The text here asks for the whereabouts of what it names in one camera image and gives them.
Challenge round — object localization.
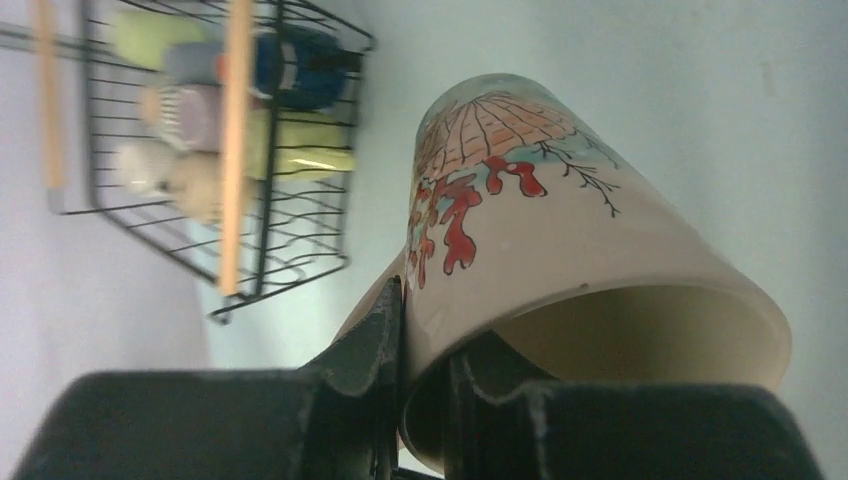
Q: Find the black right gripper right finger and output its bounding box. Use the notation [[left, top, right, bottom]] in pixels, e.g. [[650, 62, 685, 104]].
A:
[[442, 333, 822, 479]]

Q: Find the light green cup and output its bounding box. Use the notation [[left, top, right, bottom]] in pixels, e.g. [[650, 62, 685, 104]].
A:
[[105, 10, 209, 71]]

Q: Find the black wire dish rack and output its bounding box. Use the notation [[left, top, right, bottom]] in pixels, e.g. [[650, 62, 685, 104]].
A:
[[1, 1, 376, 324]]

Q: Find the right wooden rack handle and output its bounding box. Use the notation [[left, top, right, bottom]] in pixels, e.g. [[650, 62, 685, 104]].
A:
[[218, 0, 254, 296]]

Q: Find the wooden rack handle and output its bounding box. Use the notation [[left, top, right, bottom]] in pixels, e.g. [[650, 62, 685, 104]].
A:
[[218, 0, 254, 296], [31, 0, 65, 190]]

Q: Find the lilac mug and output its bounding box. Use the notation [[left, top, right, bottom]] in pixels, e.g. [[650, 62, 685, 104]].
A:
[[138, 85, 222, 153]]

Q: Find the floral painted ceramic mug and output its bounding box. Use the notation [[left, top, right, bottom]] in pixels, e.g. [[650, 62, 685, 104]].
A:
[[331, 72, 794, 475]]

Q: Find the grey striped mug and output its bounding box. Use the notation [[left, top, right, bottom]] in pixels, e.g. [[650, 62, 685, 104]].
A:
[[163, 41, 223, 85]]

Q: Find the dark blue mug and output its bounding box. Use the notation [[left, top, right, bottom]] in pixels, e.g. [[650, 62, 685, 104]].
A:
[[251, 25, 362, 110]]

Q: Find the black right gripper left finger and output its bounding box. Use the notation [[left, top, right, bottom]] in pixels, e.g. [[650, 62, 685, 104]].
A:
[[13, 278, 403, 479]]

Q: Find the left wooden rack handle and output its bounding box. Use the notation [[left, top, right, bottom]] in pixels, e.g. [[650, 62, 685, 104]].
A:
[[31, 0, 65, 190]]

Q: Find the orange cup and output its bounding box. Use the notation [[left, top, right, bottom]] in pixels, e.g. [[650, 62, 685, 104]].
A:
[[215, 54, 229, 84]]

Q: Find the pale yellow mug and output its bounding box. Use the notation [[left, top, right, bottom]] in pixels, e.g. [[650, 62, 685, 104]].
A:
[[244, 109, 356, 181]]

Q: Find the cream speckled mug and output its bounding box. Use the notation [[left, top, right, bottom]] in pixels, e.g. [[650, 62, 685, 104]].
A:
[[158, 152, 223, 224]]

